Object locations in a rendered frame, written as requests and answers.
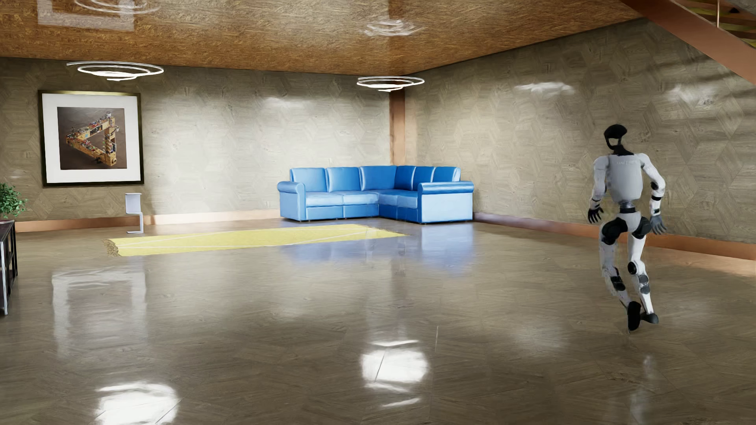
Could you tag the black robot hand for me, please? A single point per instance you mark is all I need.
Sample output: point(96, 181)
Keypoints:
point(657, 224)
point(594, 215)

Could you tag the white left robot leg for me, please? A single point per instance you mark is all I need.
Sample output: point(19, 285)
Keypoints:
point(609, 248)

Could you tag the white robot leg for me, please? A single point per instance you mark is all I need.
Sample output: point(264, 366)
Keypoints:
point(639, 277)
point(609, 248)

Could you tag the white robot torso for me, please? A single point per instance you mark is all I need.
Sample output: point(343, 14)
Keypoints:
point(624, 177)

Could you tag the white right robot leg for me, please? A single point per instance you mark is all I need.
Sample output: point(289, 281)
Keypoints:
point(639, 277)

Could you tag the black robot head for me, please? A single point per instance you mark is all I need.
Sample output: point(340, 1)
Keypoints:
point(615, 136)

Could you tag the wooden staircase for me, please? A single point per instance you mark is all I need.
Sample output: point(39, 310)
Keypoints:
point(706, 29)

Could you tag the wooden corner pillar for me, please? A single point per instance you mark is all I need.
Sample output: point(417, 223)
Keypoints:
point(397, 127)

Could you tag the blue corner sofa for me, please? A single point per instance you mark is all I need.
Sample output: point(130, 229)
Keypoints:
point(378, 198)

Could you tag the yellow rug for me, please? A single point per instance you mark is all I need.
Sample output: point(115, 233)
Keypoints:
point(248, 238)

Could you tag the small white side chair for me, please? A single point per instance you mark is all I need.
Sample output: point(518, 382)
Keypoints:
point(134, 206)

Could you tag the green potted plant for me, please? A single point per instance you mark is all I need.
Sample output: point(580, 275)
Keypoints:
point(10, 200)

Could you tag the black side table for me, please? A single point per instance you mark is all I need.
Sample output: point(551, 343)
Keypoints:
point(7, 259)

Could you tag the framed wall picture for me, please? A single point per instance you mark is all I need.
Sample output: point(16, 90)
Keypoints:
point(91, 139)

